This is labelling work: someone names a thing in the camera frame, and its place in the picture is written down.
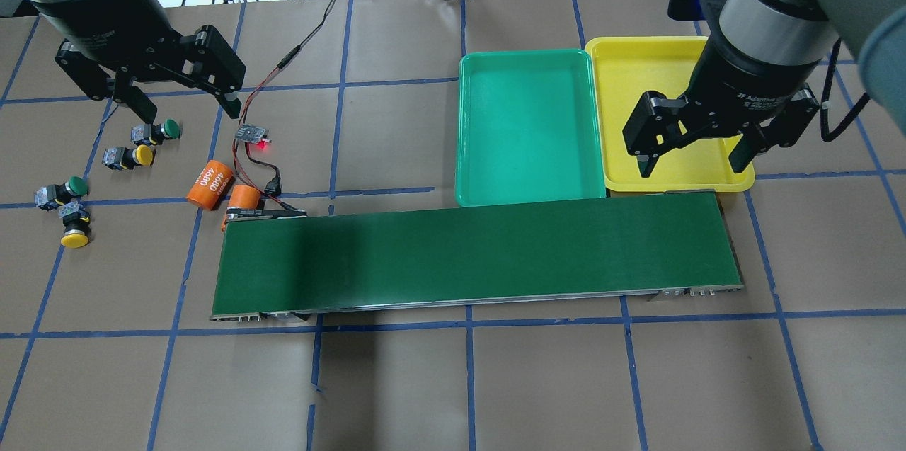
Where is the small sensor circuit board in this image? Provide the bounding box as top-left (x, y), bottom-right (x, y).
top-left (234, 124), bottom-right (271, 145)

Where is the green conveyor belt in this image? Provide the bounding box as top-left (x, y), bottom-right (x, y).
top-left (210, 192), bottom-right (743, 321)

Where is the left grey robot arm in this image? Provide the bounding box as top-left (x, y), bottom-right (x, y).
top-left (28, 0), bottom-right (246, 124)

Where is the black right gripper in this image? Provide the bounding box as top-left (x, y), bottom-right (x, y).
top-left (622, 37), bottom-right (819, 178)

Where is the green push button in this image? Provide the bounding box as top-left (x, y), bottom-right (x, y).
top-left (130, 119), bottom-right (182, 147)
top-left (33, 176), bottom-right (88, 211)

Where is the yellow push button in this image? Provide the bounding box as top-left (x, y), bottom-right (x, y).
top-left (101, 144), bottom-right (155, 171)
top-left (57, 200), bottom-right (91, 249)

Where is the yellow plastic tray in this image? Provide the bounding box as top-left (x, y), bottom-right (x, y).
top-left (585, 37), bottom-right (756, 193)

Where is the orange cylinder with label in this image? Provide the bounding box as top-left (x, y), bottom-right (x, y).
top-left (185, 159), bottom-right (234, 211)

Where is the plain orange cylinder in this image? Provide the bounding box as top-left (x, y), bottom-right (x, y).
top-left (220, 183), bottom-right (262, 232)

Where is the green plastic tray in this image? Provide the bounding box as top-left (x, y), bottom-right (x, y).
top-left (455, 49), bottom-right (607, 207)

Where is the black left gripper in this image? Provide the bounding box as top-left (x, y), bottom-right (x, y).
top-left (55, 0), bottom-right (246, 124)

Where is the red black wire cable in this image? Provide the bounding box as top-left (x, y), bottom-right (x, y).
top-left (231, 0), bottom-right (339, 198)

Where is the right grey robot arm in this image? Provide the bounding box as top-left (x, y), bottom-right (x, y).
top-left (622, 0), bottom-right (905, 177)

